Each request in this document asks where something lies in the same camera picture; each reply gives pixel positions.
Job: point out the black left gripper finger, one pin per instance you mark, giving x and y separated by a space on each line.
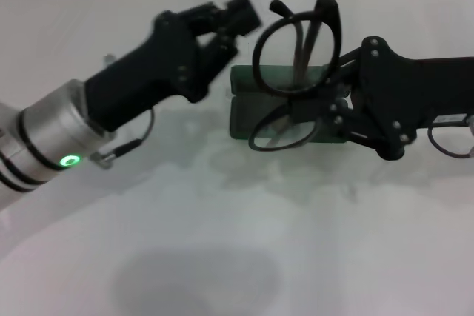
242 14
218 57

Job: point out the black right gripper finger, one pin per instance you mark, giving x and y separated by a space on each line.
348 66
307 110

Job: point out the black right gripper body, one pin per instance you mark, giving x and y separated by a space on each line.
414 90

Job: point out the black round-lens glasses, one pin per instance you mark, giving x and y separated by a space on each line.
336 31

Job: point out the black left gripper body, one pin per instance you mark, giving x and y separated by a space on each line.
140 79

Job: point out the green glasses case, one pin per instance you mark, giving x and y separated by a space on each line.
240 121

